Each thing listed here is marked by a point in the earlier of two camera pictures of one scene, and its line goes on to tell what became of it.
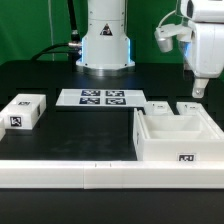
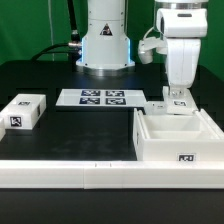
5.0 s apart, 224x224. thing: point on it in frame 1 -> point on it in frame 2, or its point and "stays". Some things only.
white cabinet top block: (23, 111) stays
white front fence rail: (112, 174) stays
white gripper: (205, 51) -> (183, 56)
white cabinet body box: (191, 137) stays
